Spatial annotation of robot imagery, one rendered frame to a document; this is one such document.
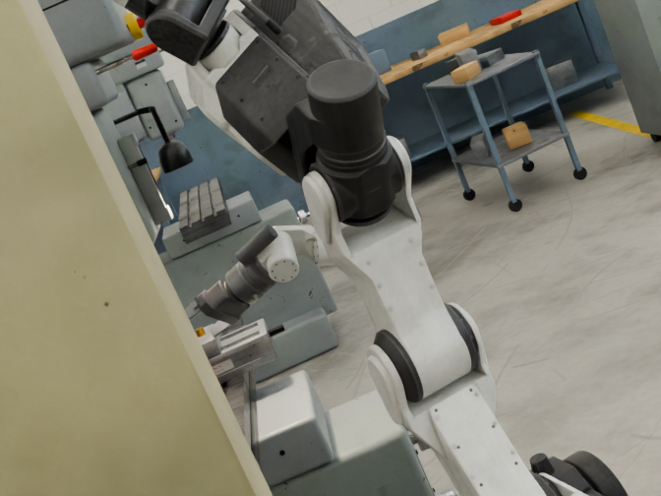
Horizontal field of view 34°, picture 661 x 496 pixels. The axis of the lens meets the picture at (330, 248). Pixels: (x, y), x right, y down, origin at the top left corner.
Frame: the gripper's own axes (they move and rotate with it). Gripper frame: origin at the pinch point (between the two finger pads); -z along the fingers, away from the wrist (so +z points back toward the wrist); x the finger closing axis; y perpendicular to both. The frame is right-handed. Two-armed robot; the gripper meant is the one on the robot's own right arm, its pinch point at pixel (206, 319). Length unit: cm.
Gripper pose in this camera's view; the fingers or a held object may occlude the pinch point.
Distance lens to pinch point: 237.0
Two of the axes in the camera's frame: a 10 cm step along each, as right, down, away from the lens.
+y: 4.0, 7.2, -5.7
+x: -5.8, -2.8, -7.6
